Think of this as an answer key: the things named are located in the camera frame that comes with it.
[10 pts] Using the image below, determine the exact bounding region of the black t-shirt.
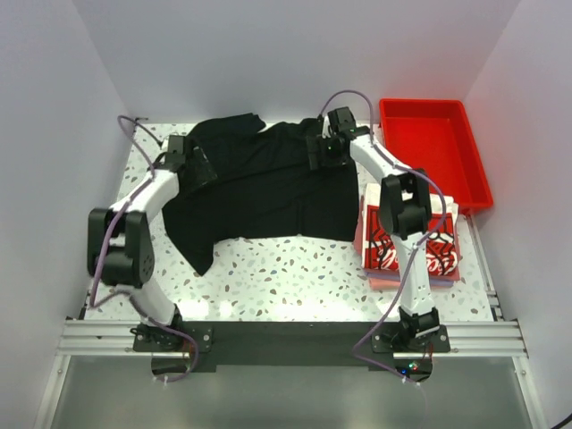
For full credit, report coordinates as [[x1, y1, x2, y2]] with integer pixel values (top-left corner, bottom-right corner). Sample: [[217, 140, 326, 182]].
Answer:
[[163, 114, 359, 275]]

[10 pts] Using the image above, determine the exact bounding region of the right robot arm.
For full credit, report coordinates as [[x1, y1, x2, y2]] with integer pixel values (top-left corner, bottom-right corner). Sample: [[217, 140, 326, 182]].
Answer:
[[307, 107, 441, 348]]

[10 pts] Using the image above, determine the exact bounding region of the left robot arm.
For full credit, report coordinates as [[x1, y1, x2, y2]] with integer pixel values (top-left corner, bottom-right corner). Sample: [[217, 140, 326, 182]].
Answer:
[[88, 136, 197, 351]]

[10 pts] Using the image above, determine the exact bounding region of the folded red coca-cola t-shirt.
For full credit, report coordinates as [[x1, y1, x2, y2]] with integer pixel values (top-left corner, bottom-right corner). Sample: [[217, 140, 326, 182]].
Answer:
[[352, 181, 460, 282]]

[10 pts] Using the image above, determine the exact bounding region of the red plastic bin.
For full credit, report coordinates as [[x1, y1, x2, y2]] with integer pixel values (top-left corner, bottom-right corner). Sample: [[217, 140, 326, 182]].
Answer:
[[379, 98, 493, 214]]

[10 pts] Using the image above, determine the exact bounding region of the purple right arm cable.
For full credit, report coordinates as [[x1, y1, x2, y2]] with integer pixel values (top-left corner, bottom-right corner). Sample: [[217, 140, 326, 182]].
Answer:
[[319, 90, 446, 429]]

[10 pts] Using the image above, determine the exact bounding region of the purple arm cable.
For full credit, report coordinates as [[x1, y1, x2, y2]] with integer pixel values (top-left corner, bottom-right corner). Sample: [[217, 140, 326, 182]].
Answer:
[[319, 90, 446, 429], [88, 114, 201, 384]]

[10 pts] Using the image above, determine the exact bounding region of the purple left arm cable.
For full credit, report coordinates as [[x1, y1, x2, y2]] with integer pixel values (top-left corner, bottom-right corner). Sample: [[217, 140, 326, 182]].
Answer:
[[88, 114, 201, 384]]

